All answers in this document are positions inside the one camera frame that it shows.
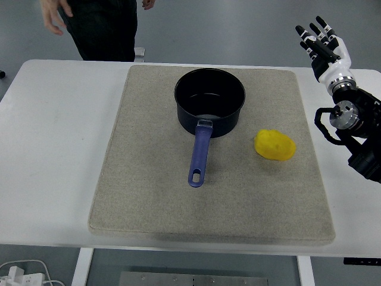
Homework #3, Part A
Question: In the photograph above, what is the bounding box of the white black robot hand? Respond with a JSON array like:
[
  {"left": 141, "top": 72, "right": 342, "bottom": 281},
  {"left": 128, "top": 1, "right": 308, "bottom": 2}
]
[{"left": 295, "top": 15, "right": 352, "bottom": 86}]

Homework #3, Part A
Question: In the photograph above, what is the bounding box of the yellow potato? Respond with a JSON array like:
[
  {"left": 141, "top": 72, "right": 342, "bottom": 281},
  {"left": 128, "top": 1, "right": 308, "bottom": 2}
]
[{"left": 254, "top": 129, "right": 297, "bottom": 161}]

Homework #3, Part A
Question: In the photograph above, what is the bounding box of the person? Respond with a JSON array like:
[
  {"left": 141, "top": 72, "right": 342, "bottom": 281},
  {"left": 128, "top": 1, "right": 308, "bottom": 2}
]
[{"left": 58, "top": 0, "right": 138, "bottom": 62}]

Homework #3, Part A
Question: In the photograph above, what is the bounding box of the beige fabric mat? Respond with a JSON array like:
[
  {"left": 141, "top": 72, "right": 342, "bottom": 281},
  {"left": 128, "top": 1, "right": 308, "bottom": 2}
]
[{"left": 88, "top": 64, "right": 336, "bottom": 247}]

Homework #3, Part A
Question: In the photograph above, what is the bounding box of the black table control panel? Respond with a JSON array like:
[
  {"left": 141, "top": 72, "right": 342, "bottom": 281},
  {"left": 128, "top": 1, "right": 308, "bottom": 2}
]
[{"left": 343, "top": 257, "right": 381, "bottom": 266}]

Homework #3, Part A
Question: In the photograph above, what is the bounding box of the white table leg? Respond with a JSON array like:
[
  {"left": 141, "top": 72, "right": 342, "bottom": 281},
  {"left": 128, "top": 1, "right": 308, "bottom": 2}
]
[
  {"left": 71, "top": 247, "right": 95, "bottom": 286},
  {"left": 296, "top": 255, "right": 316, "bottom": 286}
]

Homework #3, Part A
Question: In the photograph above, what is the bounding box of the white power strip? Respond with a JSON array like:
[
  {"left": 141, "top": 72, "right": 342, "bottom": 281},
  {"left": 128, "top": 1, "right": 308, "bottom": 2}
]
[{"left": 0, "top": 266, "right": 46, "bottom": 286}]

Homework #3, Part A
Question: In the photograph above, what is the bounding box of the blue pot with handle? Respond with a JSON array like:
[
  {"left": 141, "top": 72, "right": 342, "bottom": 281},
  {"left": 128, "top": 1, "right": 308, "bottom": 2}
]
[{"left": 173, "top": 67, "right": 246, "bottom": 188}]

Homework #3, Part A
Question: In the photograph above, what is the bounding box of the white power cable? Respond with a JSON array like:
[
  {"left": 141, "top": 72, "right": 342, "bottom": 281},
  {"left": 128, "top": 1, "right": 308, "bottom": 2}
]
[{"left": 0, "top": 259, "right": 64, "bottom": 286}]

